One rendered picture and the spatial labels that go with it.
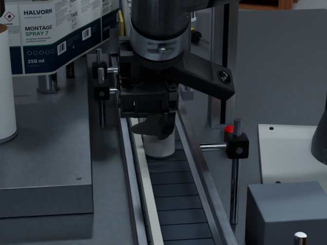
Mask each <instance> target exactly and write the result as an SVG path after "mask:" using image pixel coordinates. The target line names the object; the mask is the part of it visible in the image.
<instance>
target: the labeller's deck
mask: <svg viewBox="0 0 327 245"><path fill-rule="evenodd" d="M74 75H75V78H73V79H68V78H66V66H65V67H64V68H62V69H61V70H59V71H58V72H57V84H58V85H59V86H60V90H59V91H57V92H54V93H40V92H38V91H37V89H36V88H37V86H38V76H37V75H35V76H19V77H12V81H13V93H14V104H15V115H16V126H17V130H18V132H17V134H16V136H15V137H14V138H12V139H11V140H9V141H7V142H4V143H0V218H2V217H19V216H36V215H53V214H70V213H87V212H93V188H92V166H91V134H90V112H89V90H88V68H87V55H86V54H84V55H82V56H81V57H79V58H77V59H76V60H74Z"/></svg>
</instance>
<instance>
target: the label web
mask: <svg viewBox="0 0 327 245"><path fill-rule="evenodd" d="M118 11H119V0H47V1H28V2H5V12H4V14H3V15H2V17H0V24H4V25H6V26H7V27H8V37H9V49H10V59H11V71H12V77H19V76H35V75H50V74H54V73H56V72H58V71H59V70H61V69H62V68H64V67H65V66H66V65H68V64H69V63H71V62H72V61H74V60H76V59H77V58H79V57H81V56H82V55H84V54H86V53H87V52H89V51H91V50H92V49H94V48H96V47H98V46H99V45H101V44H103V43H104V42H106V41H108V40H109V29H110V28H111V27H113V26H115V25H117V24H118V23H119V20H118Z"/></svg>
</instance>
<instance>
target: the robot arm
mask: <svg viewBox="0 0 327 245"><path fill-rule="evenodd" d="M236 1H240V0H131V7H130V33H129V36H119V57H118V73H116V78H117V84H116V88H117V90H118V106H119V108H120V109H121V112H120V117H121V118H146V120H145V121H144V122H141V123H138V124H136V125H134V126H132V128H131V131H132V132H133V133H134V134H140V135H150V136H157V137H158V140H164V139H166V138H168V137H169V135H171V134H172V133H173V130H174V127H175V117H176V110H178V107H179V87H178V85H179V84H182V85H185V86H187V87H190V88H193V89H195V90H198V91H200V92H202V93H205V94H207V95H210V96H212V97H215V98H217V99H220V100H222V101H227V100H228V99H230V98H231V97H232V96H233V95H234V94H235V87H234V82H233V77H232V72H231V70H230V69H228V68H226V67H223V66H221V65H219V64H216V63H214V62H212V61H210V60H207V59H205V58H203V57H201V56H198V55H196V54H194V53H191V52H189V51H187V50H185V49H184V48H185V46H186V43H187V34H188V26H189V20H190V13H191V12H194V11H198V10H203V9H207V8H212V7H216V6H220V5H224V4H228V3H232V2H236ZM134 102H135V105H134ZM311 153H312V155H313V156H314V157H315V158H316V159H317V160H318V161H319V162H321V163H323V164H325V165H327V94H326V105H325V111H324V113H323V115H322V117H321V119H320V122H319V124H318V126H317V128H316V130H315V132H314V135H313V137H312V142H311Z"/></svg>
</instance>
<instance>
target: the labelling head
mask: <svg viewBox="0 0 327 245"><path fill-rule="evenodd" d="M96 49H101V50H102V54H109V53H119V24H117V25H115V26H113V27H111V28H110V29H109V40H108V41H106V42H104V43H103V44H101V45H99V46H98V47H96V48H94V49H92V50H91V51H89V52H87V53H86V54H96Z"/></svg>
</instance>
